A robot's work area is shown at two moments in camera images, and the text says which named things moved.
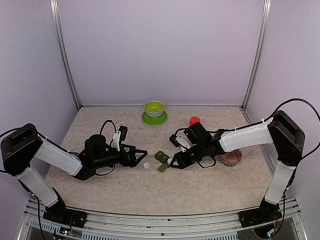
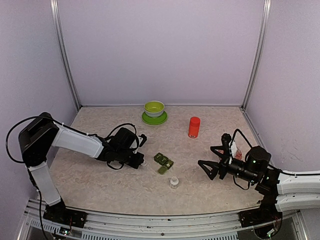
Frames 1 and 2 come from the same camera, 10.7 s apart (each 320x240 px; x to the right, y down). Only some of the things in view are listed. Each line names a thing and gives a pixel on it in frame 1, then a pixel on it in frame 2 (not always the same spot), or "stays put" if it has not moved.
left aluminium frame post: (55, 8) stays put
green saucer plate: (154, 120) stays put
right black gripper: (182, 162) -> (216, 166)
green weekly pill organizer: (163, 158) stays put
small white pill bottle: (169, 160) -> (174, 182)
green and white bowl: (154, 108) stays put
